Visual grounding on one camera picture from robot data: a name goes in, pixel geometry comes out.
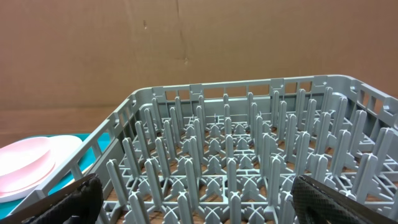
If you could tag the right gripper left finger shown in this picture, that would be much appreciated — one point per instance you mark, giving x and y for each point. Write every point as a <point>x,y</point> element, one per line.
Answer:
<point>79,202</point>

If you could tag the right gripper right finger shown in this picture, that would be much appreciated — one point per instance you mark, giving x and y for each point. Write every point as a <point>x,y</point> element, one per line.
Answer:
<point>314,202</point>

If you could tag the grey dishwasher rack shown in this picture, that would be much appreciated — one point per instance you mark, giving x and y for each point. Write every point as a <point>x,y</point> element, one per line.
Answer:
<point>229,152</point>

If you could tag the white round plate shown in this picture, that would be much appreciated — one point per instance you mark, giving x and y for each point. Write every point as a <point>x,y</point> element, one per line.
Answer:
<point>62,148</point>

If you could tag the pink bowl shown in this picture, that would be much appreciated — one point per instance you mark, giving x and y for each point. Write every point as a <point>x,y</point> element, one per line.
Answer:
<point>25,162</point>

